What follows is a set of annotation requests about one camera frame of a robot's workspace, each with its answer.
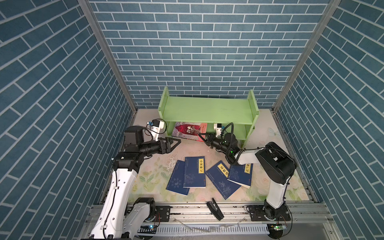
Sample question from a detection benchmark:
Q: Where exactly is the blue book far left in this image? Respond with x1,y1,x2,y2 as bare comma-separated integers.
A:
166,160,190,196

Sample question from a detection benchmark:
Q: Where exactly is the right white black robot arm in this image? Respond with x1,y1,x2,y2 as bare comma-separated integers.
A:
199,123,297,221

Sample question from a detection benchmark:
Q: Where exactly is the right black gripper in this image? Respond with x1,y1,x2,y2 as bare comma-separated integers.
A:
199,133,232,156

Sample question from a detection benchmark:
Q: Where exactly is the green wooden two-tier shelf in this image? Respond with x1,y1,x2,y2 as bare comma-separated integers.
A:
158,87,260,147

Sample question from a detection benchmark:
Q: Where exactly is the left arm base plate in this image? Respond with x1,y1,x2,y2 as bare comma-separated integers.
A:
147,205,171,223

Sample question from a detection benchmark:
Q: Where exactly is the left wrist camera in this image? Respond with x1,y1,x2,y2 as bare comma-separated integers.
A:
147,119,168,141

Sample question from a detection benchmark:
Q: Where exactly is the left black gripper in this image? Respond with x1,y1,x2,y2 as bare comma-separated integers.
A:
137,136,180,158

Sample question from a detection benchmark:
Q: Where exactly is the blue book yellow label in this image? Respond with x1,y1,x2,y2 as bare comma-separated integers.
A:
184,156,206,188
228,164,253,189

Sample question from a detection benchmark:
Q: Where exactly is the red Hamlet picture book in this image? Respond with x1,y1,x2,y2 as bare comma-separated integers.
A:
172,122,208,142

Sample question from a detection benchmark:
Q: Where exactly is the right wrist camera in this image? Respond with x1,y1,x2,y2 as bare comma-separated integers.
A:
214,124,225,138

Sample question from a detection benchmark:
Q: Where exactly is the blue book centre bottom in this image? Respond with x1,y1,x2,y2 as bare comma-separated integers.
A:
206,161,241,200

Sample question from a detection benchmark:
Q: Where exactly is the black stapler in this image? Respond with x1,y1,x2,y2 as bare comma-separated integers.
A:
207,198,224,221

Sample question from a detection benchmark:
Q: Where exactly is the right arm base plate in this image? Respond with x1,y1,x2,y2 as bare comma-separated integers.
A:
246,204,292,222

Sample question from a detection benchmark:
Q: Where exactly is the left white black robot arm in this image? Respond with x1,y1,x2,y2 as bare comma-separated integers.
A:
89,126,181,240

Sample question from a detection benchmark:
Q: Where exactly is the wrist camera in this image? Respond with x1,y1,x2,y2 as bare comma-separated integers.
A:
147,119,168,141
214,124,225,138

